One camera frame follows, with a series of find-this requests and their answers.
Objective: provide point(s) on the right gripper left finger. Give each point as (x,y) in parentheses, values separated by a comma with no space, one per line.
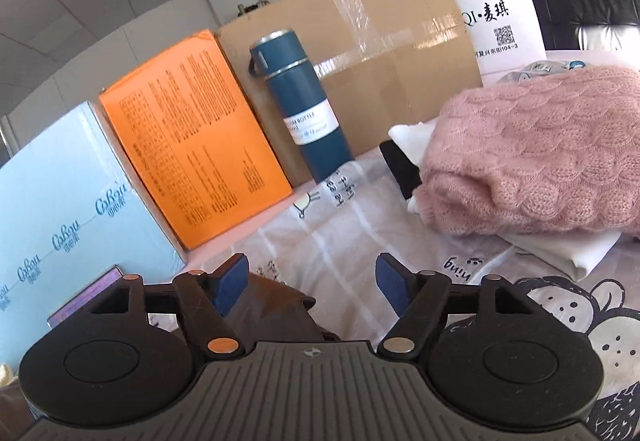
(205,299)

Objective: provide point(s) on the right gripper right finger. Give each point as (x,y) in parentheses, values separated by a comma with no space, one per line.
(419,300)

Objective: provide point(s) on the brown jacket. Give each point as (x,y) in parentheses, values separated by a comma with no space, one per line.
(272,311)

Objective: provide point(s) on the smartphone with lit screen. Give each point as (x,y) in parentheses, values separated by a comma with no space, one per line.
(106,280)

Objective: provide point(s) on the printed bed sheet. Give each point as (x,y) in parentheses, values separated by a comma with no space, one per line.
(327,249)

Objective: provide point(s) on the black folded garment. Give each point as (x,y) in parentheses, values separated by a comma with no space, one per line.
(405,173)

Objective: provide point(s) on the light blue cardboard box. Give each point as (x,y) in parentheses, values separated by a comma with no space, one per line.
(72,208)

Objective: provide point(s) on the white folded garment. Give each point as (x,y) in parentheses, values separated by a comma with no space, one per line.
(574,253)

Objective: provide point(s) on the dark blue thermos bottle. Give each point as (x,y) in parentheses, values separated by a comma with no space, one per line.
(280,60)

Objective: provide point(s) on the pink knitted sweater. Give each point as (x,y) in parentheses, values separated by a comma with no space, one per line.
(546,155)

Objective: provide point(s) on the brown cardboard box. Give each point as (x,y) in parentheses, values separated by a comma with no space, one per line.
(381,62)

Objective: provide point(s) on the white paper shopping bag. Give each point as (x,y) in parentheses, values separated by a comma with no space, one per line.
(505,34)

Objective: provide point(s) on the black leather sofa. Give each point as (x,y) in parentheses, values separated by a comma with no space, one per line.
(608,25)

